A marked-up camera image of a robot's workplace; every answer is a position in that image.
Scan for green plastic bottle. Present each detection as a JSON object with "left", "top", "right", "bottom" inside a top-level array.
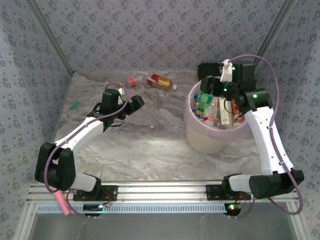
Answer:
[{"left": 196, "top": 91, "right": 216, "bottom": 111}]

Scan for brown label plastic bottle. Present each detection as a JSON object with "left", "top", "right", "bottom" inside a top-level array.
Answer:
[{"left": 231, "top": 98, "right": 247, "bottom": 125}]

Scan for frosted rectangular bottle text label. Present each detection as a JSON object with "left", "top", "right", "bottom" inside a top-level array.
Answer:
[{"left": 216, "top": 96, "right": 233, "bottom": 129}]

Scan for beige plastic bin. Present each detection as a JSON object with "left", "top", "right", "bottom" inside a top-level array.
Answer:
[{"left": 183, "top": 79, "right": 251, "bottom": 155}]

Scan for black box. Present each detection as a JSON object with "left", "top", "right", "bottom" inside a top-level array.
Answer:
[{"left": 197, "top": 62, "right": 225, "bottom": 81}]

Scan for red yellow amber bottle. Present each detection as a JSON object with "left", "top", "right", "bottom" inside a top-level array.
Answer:
[{"left": 146, "top": 73, "right": 179, "bottom": 91}]

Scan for small controller board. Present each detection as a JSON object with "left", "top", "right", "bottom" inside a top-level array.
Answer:
[
  {"left": 83, "top": 203, "right": 105, "bottom": 213},
  {"left": 224, "top": 202, "right": 242, "bottom": 216}
]

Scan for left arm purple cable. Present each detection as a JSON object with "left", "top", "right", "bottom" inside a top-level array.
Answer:
[{"left": 43, "top": 82, "right": 130, "bottom": 218}]

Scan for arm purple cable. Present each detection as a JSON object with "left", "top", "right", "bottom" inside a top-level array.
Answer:
[
  {"left": 228, "top": 54, "right": 305, "bottom": 219},
  {"left": 43, "top": 82, "right": 130, "bottom": 218}
]

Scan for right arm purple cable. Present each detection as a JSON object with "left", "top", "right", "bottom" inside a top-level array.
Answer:
[{"left": 228, "top": 54, "right": 305, "bottom": 219}]

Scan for aluminium corner post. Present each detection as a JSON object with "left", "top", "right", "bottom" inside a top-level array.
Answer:
[
  {"left": 24, "top": 0, "right": 76, "bottom": 75},
  {"left": 249, "top": 0, "right": 300, "bottom": 75}
]

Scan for aluminium mounting rail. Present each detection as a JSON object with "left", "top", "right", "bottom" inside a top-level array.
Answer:
[{"left": 26, "top": 180, "right": 300, "bottom": 204}]

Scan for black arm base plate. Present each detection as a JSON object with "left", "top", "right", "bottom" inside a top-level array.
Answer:
[
  {"left": 72, "top": 184, "right": 119, "bottom": 202},
  {"left": 205, "top": 184, "right": 252, "bottom": 201}
]

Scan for white slotted cable duct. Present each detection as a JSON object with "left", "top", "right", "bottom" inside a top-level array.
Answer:
[{"left": 37, "top": 202, "right": 231, "bottom": 215}]

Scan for aluminium frame leg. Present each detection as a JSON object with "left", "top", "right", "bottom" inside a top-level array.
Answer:
[
  {"left": 286, "top": 201, "right": 312, "bottom": 240},
  {"left": 13, "top": 203, "right": 38, "bottom": 240}
]

